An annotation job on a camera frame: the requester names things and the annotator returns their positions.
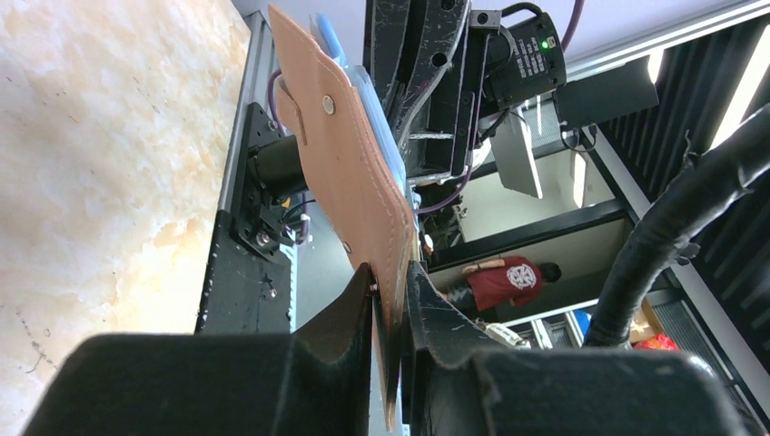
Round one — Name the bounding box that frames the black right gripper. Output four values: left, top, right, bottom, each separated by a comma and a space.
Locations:
363, 0, 566, 186

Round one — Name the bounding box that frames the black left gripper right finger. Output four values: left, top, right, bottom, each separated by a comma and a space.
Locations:
406, 262, 745, 435

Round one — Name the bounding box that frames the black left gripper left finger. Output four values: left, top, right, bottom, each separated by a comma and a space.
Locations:
25, 263, 373, 435

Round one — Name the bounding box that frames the person in red shirt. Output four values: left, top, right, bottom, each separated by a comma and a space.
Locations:
441, 256, 562, 314

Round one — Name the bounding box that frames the grey monitor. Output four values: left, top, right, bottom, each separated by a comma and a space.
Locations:
490, 111, 543, 199

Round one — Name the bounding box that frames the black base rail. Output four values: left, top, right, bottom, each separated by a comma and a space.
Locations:
194, 103, 307, 334

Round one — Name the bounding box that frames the black wrapped cable hose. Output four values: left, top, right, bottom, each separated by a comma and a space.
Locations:
583, 102, 770, 351

